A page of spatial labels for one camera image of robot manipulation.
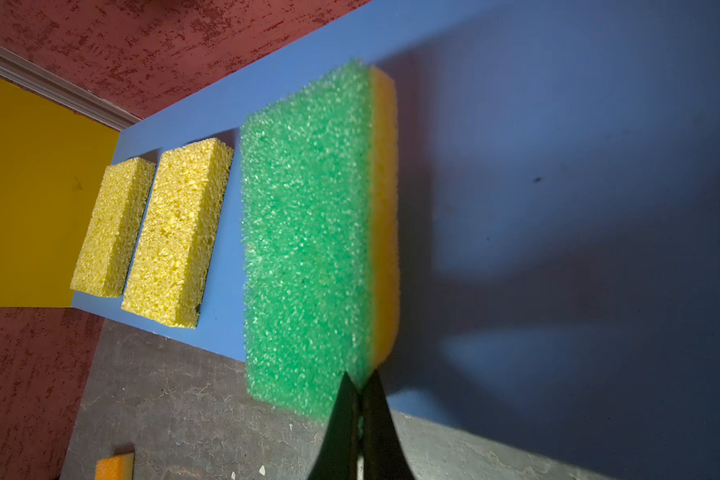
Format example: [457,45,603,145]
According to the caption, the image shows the light green sponge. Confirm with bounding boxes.
[241,60,400,421]

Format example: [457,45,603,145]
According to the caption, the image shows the yellow shelf pink blue boards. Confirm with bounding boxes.
[0,0,720,480]

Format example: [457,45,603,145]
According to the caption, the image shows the orange sponge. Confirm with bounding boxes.
[94,452,135,480]

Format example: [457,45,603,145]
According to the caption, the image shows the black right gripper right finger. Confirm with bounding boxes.
[360,370,415,480]

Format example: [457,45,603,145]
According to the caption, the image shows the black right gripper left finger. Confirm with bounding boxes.
[307,373,360,480]

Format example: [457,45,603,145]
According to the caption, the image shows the yellow sponge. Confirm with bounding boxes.
[121,138,234,329]
[70,157,156,298]

